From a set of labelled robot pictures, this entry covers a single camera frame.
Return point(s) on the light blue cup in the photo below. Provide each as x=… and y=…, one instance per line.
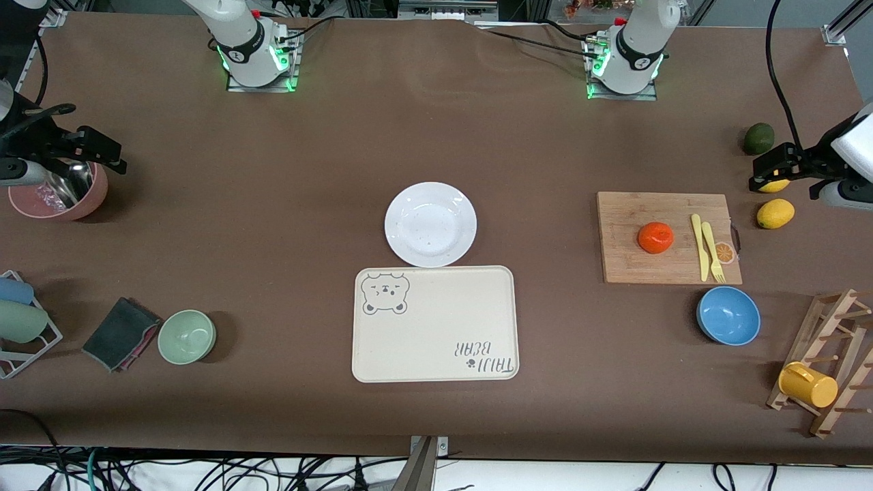
x=13, y=290

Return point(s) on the blue bowl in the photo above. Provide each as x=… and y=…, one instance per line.
x=728, y=316

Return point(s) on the beige bear print tray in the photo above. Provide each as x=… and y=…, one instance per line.
x=436, y=327

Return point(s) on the aluminium frame profile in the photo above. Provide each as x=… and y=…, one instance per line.
x=844, y=22

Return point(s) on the pink bowl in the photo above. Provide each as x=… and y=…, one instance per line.
x=89, y=201

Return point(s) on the yellow lemon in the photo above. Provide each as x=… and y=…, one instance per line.
x=776, y=186
x=775, y=213

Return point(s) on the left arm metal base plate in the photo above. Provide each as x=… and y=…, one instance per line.
x=624, y=97

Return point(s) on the wooden cup rack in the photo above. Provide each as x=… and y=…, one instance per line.
x=829, y=354

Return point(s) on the dark grey folded cloth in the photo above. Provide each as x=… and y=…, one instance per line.
x=119, y=334

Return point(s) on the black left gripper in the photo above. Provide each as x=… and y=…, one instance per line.
x=814, y=162

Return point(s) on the pale green cup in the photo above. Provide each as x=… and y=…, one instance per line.
x=20, y=322

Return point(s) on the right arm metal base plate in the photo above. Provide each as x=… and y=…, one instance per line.
x=262, y=88

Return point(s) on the white round plate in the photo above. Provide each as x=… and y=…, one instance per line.
x=430, y=224

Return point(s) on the pale green bowl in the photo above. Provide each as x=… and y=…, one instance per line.
x=187, y=337

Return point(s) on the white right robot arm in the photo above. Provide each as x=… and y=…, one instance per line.
x=245, y=41

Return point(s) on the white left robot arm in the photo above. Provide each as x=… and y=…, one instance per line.
x=638, y=48

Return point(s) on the wooden cutting board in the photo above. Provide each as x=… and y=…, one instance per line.
x=627, y=239

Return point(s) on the orange mandarin fruit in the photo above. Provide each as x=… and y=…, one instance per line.
x=655, y=237

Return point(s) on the yellow plastic fork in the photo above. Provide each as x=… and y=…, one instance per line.
x=713, y=252

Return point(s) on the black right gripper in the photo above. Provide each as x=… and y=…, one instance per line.
x=42, y=142

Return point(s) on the yellow cup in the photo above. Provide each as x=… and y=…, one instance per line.
x=807, y=385

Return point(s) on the grey metal bracket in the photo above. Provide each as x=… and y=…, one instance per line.
x=424, y=464

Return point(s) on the dark green avocado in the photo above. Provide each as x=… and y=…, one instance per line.
x=758, y=138

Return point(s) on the yellow plastic knife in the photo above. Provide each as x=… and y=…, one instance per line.
x=700, y=249

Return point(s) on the metal scoop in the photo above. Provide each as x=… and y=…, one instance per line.
x=71, y=184

